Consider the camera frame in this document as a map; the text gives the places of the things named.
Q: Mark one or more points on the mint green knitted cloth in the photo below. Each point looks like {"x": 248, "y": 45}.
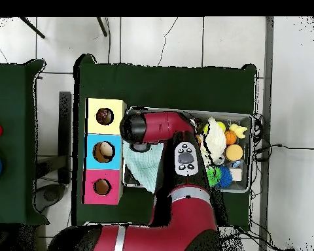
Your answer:
{"x": 144, "y": 164}

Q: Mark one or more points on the colourful patterned cloth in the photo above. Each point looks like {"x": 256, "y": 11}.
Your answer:
{"x": 105, "y": 116}

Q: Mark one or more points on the cream knitted cloth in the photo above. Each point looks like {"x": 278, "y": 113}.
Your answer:
{"x": 215, "y": 144}

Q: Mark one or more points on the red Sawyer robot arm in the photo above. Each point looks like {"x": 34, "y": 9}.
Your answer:
{"x": 165, "y": 125}

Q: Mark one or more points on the clear shallow bin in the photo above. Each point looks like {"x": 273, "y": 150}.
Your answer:
{"x": 239, "y": 184}

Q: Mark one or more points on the plain yellow ball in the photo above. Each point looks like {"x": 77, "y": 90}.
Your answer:
{"x": 206, "y": 127}

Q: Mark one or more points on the dark green table cloth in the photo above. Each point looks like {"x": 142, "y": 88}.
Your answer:
{"x": 162, "y": 83}

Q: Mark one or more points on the green fuzzy monster toy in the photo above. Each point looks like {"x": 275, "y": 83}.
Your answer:
{"x": 214, "y": 177}

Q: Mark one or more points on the small orange basketball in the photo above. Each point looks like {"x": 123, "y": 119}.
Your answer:
{"x": 230, "y": 137}

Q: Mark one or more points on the pale orange round sponge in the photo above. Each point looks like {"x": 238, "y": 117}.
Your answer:
{"x": 233, "y": 152}

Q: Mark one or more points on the black tripod leg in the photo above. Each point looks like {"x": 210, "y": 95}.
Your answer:
{"x": 31, "y": 27}
{"x": 102, "y": 26}

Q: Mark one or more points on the green covered side table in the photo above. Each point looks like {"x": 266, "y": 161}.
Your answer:
{"x": 10, "y": 104}

